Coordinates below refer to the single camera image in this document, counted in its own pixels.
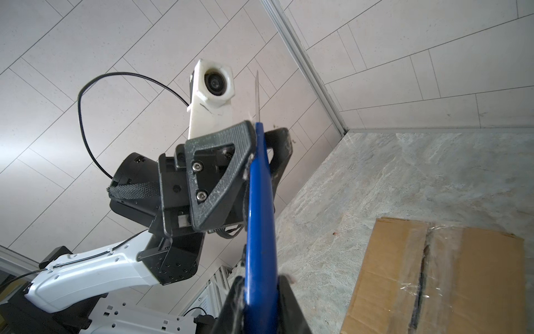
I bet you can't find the thin black left camera cable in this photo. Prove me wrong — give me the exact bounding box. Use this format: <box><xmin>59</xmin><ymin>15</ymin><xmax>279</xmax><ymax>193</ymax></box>
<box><xmin>76</xmin><ymin>72</ymin><xmax>191</xmax><ymax>181</ymax></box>

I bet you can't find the blue utility knife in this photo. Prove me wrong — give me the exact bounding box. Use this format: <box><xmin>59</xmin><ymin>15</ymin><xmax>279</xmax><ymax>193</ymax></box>
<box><xmin>243</xmin><ymin>75</ymin><xmax>278</xmax><ymax>333</ymax></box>

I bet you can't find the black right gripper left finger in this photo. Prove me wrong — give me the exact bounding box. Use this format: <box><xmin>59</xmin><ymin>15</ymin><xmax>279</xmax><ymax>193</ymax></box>
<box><xmin>211</xmin><ymin>276</ymin><xmax>246</xmax><ymax>334</ymax></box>

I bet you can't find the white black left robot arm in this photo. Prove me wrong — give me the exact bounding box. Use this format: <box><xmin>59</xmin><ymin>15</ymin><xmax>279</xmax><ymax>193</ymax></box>
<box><xmin>1</xmin><ymin>121</ymin><xmax>293</xmax><ymax>333</ymax></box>

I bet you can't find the brown cardboard express box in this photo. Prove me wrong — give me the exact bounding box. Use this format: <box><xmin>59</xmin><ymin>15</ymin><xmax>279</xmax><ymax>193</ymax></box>
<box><xmin>341</xmin><ymin>217</ymin><xmax>526</xmax><ymax>333</ymax></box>

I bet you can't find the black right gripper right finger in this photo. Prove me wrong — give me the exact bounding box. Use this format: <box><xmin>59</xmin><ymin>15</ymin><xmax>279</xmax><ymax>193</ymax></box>
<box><xmin>277</xmin><ymin>276</ymin><xmax>312</xmax><ymax>334</ymax></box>

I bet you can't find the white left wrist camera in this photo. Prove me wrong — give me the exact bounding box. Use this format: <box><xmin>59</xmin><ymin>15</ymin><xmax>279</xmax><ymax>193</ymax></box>
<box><xmin>187</xmin><ymin>59</ymin><xmax>235</xmax><ymax>139</ymax></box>

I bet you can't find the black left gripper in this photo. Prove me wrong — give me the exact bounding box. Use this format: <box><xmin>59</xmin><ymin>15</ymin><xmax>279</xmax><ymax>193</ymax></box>
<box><xmin>159</xmin><ymin>121</ymin><xmax>293</xmax><ymax>238</ymax></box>

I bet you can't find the aluminium left corner post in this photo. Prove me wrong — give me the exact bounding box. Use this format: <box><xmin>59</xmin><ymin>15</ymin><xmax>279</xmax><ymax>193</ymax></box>
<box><xmin>260</xmin><ymin>0</ymin><xmax>348</xmax><ymax>136</ymax></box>

